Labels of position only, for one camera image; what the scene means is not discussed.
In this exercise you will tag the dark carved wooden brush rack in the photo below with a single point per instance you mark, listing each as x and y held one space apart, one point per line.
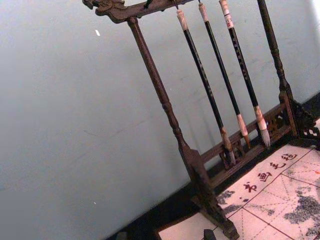
148 57

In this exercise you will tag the black brush with grey tip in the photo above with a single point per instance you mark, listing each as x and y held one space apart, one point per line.
199 67

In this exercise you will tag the black brush with brown tip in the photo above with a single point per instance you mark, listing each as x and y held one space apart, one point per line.
222 67

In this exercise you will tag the small black block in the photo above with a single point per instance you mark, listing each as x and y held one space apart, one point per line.
209 235

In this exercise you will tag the white gridded calligraphy felt mat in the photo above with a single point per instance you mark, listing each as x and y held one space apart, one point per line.
272 200

